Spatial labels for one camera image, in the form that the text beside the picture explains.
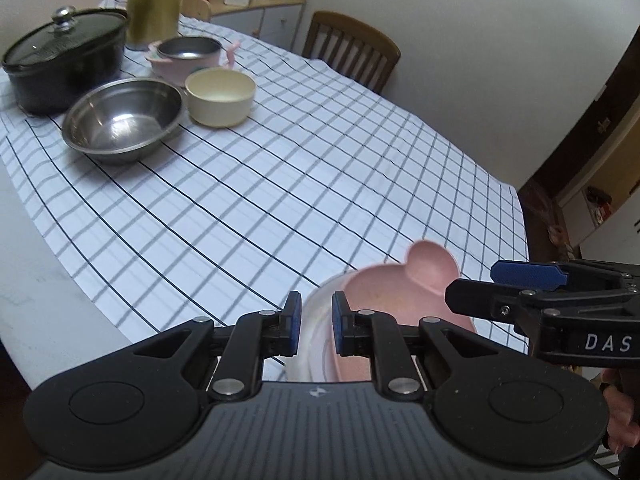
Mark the gold thermos jug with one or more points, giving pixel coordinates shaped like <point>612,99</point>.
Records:
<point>152,10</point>

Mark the dark wooden chair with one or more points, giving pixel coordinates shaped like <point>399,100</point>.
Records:
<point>350,35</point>

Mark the dark wooden door frame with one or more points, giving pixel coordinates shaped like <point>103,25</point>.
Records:
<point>550,200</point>

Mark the large steel bowl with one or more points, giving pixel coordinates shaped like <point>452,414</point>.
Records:
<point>120,120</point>

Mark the white checkered tablecloth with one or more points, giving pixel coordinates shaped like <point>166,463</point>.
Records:
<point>280,185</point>

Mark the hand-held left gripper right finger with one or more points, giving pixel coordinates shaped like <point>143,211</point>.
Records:
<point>340,325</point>

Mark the white wooden cabinet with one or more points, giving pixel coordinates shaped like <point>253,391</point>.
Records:
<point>277,20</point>

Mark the light wooden chair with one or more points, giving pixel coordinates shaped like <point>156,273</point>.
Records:
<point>195,7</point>

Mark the oval white plate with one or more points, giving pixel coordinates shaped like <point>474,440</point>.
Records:
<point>316,310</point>

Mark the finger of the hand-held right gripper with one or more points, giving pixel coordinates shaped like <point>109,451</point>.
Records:
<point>530,274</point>
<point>480,300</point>

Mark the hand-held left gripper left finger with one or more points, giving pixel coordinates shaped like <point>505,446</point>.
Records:
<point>295,321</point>

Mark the person's right hand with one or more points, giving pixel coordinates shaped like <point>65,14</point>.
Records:
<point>627,410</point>

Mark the glass pot lid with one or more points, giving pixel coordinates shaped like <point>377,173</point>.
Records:
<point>70,35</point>

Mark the black cooking pot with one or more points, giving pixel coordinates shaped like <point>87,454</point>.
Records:
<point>65,85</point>

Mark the pink pot with steel insert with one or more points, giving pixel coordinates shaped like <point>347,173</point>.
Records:
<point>170,67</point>

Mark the cream bowl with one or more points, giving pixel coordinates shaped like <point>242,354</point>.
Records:
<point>220,105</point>

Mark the pink bear-shaped plate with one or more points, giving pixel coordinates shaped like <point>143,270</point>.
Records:
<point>395,290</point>

